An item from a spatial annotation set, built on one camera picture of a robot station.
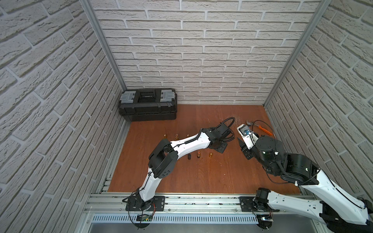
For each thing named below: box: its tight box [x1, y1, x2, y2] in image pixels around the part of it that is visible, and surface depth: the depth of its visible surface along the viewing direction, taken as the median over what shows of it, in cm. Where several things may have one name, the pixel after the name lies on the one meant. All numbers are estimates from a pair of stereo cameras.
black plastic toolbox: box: [118, 87, 178, 122], surface depth 101 cm
